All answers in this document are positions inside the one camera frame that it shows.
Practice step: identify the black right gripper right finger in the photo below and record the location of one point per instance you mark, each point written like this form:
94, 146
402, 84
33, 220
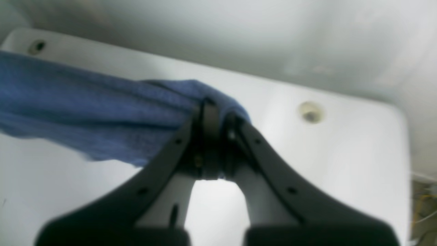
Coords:
284, 208

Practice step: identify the left table cable grommet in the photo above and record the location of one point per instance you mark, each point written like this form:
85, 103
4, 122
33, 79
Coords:
311, 112

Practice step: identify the right table cable grommet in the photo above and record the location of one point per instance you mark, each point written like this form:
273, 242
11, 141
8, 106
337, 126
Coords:
36, 47

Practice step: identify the table cable grommet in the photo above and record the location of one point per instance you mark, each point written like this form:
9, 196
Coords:
311, 112
36, 47

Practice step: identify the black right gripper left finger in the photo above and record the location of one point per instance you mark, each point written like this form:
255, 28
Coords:
151, 207

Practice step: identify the blue T-shirt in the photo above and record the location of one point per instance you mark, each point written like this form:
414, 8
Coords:
100, 116

